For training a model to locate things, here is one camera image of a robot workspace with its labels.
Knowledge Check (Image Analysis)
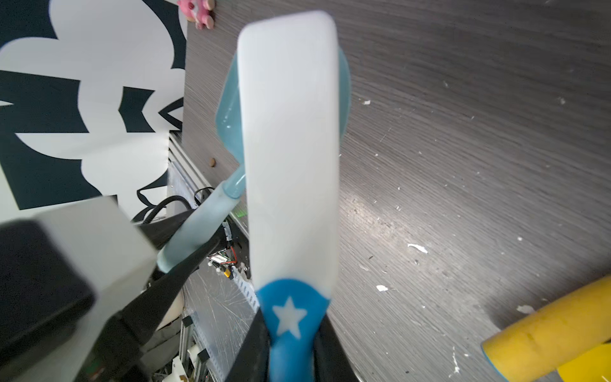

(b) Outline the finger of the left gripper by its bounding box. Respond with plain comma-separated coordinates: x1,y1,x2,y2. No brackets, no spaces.
75,228,226,381
136,210,194,250

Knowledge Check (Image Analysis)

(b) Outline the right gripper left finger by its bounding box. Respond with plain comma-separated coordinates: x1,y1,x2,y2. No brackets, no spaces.
225,309,270,382

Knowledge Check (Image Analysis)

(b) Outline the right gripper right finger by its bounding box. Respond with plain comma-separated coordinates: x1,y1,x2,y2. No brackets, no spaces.
313,315,359,382

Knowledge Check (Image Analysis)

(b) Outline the light blue scoop trowel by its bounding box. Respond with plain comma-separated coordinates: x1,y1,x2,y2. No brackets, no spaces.
156,46,353,274

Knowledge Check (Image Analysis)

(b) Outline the white blue cleaning brush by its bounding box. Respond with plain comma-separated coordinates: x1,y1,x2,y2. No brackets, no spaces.
237,11,340,381

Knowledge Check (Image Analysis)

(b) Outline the green trowel yellow handle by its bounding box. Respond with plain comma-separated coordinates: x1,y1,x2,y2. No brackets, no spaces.
481,275,610,381

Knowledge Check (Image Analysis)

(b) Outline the yellow scoop trowel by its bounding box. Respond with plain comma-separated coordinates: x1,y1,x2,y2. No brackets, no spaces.
558,342,611,382

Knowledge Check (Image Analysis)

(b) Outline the pink toy figure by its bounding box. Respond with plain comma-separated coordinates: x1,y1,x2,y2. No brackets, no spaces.
177,0,216,30

